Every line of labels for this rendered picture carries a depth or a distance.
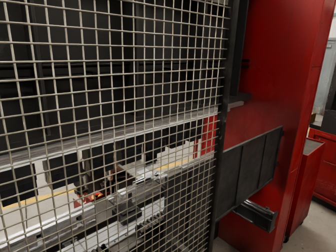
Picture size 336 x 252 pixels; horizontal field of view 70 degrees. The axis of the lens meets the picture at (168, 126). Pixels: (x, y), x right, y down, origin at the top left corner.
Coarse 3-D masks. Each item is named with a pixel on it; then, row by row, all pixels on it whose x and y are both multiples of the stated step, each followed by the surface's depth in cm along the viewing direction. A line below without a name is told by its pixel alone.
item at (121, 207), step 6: (108, 198) 140; (114, 198) 140; (114, 204) 135; (120, 204) 130; (132, 204) 130; (114, 210) 127; (120, 210) 125; (132, 210) 126; (138, 210) 128; (114, 216) 127; (120, 216) 123; (126, 216) 123; (132, 216) 125; (138, 216) 128; (120, 222) 123; (126, 222) 123
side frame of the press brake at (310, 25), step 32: (256, 0) 175; (288, 0) 159; (320, 0) 147; (256, 32) 179; (288, 32) 163; (320, 32) 155; (256, 64) 184; (288, 64) 167; (320, 64) 171; (256, 96) 189; (288, 96) 171; (256, 128) 194; (288, 128) 175; (288, 160) 180; (256, 192) 205; (288, 192) 196; (224, 224) 239
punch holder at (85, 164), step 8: (104, 144) 131; (112, 144) 134; (88, 152) 125; (96, 152) 129; (104, 152) 132; (112, 152) 136; (88, 160) 127; (96, 160) 130; (104, 160) 133; (112, 160) 137; (88, 168) 130; (112, 168) 139
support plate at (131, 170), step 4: (140, 160) 188; (128, 164) 181; (132, 164) 182; (136, 164) 182; (124, 168) 175; (132, 168) 176; (136, 168) 176; (148, 168) 176; (128, 172) 170; (132, 172) 170; (136, 172) 170; (136, 176) 165; (140, 176) 165
